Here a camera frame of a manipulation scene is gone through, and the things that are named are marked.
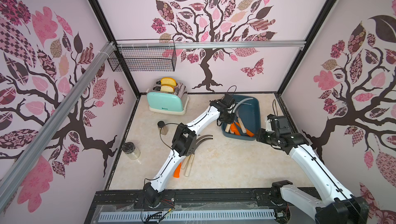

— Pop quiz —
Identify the yellow bread slice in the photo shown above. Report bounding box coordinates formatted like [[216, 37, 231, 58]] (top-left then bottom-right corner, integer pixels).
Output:
[[160, 77, 177, 87]]

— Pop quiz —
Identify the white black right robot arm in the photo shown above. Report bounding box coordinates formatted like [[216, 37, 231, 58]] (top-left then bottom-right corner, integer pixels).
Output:
[[256, 114, 369, 224]]

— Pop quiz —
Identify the orange handle sickle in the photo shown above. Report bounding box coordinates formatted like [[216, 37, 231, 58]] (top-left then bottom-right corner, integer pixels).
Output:
[[173, 163, 182, 178], [230, 123, 240, 136]]

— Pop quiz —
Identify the wooden handle sickle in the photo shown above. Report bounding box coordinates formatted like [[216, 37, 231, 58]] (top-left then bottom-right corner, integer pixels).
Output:
[[224, 97, 254, 134], [184, 152, 195, 177], [181, 134, 213, 169], [236, 113, 247, 134]]

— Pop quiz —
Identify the white vented cable duct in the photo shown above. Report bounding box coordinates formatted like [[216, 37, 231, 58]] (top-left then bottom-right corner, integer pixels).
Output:
[[97, 209, 276, 224]]

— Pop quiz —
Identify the clear glass jar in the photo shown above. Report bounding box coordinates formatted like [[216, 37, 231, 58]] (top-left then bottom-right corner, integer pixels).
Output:
[[122, 142, 141, 160]]

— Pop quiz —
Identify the teal plastic storage box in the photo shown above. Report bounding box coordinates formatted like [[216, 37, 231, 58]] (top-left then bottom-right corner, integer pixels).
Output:
[[221, 95, 261, 141]]

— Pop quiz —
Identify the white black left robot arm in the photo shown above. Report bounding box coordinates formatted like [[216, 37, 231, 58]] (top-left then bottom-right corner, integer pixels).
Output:
[[143, 95, 236, 207]]

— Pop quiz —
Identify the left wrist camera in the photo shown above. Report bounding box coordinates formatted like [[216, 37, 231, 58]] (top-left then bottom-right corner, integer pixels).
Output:
[[219, 94, 235, 109]]

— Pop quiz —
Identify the aluminium rail back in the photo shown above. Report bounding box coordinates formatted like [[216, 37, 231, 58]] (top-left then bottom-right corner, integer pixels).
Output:
[[117, 40, 306, 49]]

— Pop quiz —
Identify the mint green toaster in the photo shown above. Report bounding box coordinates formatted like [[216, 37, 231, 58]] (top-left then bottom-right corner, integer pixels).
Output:
[[147, 80, 189, 115]]

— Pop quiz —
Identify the orange handle sickle boxed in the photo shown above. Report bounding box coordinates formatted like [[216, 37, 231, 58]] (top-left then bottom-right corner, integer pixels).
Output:
[[242, 128, 255, 137]]

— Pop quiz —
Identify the black wire basket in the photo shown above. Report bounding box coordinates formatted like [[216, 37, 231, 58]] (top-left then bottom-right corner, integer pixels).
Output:
[[108, 39, 177, 72]]

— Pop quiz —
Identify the black lid spice jar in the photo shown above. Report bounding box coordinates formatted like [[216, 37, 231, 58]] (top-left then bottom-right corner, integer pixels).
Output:
[[157, 121, 168, 135]]

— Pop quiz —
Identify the aluminium rail left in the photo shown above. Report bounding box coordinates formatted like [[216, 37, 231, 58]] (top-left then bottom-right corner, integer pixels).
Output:
[[1, 42, 117, 211]]

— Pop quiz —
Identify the pale bread slice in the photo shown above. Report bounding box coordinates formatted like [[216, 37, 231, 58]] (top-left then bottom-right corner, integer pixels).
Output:
[[160, 84, 175, 93]]

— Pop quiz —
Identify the aluminium rail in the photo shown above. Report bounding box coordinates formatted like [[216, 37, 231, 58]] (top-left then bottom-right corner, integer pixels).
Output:
[[117, 40, 306, 49], [1, 42, 117, 211]]

